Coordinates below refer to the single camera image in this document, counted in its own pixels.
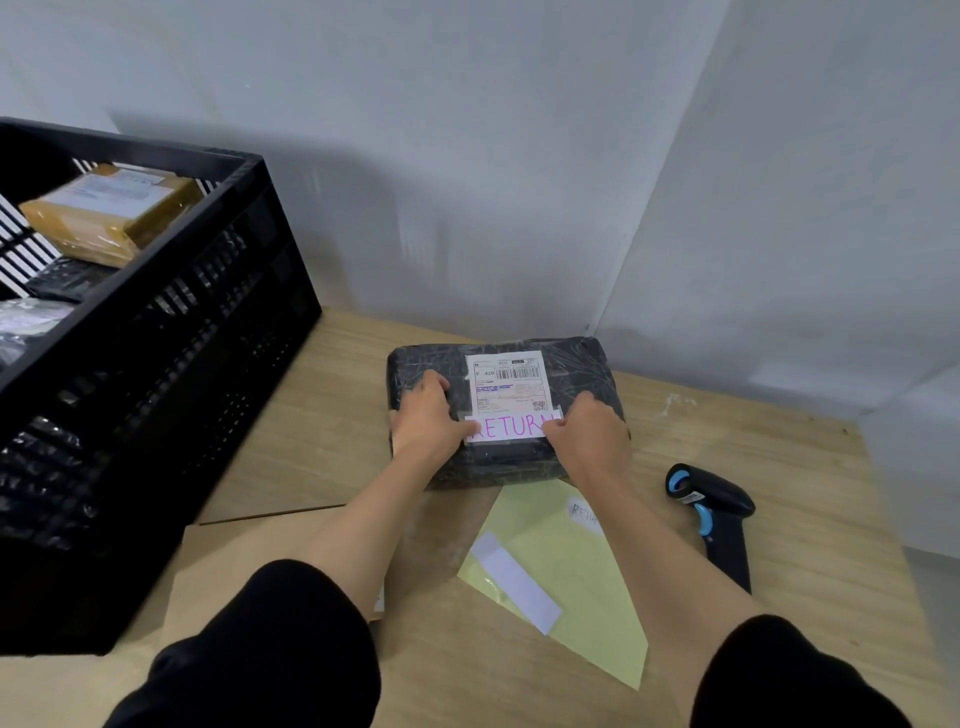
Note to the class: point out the grey labelled parcel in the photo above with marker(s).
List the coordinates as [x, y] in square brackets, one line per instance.
[71, 279]

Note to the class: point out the person's right forearm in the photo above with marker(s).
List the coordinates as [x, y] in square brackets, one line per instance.
[652, 577]

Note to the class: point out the person's right hand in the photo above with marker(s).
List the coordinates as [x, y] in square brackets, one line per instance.
[592, 442]

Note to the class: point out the person's left hand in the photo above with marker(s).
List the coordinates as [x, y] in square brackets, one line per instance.
[427, 424]

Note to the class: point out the large black parcel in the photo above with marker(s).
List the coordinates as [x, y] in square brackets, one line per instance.
[510, 465]

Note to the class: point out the black parcels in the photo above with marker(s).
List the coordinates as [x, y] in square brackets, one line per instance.
[30, 330]

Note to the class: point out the cardboard box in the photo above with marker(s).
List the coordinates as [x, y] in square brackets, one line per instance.
[240, 540]

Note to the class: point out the person's left forearm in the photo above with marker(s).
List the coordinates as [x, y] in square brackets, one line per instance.
[360, 532]

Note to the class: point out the black plastic crate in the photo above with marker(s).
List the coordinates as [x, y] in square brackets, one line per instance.
[210, 337]

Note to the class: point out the black blue barcode scanner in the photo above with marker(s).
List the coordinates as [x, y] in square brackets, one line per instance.
[724, 540]

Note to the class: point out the small white return sticker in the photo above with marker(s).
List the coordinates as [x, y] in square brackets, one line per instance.
[585, 514]

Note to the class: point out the yellow sticker backing sheet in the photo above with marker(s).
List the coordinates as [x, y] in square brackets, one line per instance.
[577, 600]

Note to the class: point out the yellow taped parcel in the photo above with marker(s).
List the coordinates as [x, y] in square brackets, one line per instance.
[105, 217]

